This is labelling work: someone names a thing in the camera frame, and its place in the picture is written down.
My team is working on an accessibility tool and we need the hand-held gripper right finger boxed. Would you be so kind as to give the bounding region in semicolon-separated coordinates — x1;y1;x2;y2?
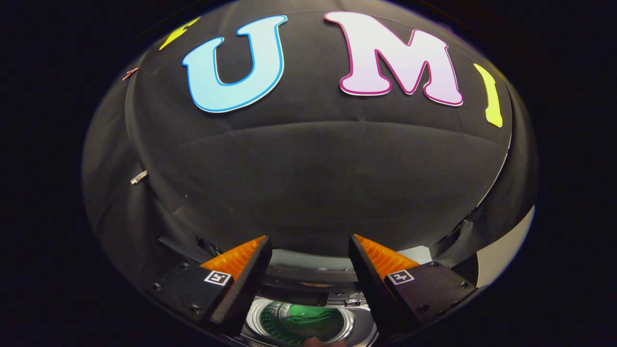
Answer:
348;234;479;340

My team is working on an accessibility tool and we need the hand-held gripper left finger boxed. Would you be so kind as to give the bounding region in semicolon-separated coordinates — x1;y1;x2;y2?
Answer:
149;235;273;338

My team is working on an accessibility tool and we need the grey washing machine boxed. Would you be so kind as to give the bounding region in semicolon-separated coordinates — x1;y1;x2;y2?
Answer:
241;247;381;347

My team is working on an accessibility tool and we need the green polo shirt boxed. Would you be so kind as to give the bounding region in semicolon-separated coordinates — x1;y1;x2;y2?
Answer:
260;301;345;338

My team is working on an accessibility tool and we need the black backdrop cloth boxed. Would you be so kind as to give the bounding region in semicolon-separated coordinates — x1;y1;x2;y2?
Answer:
81;0;539;290

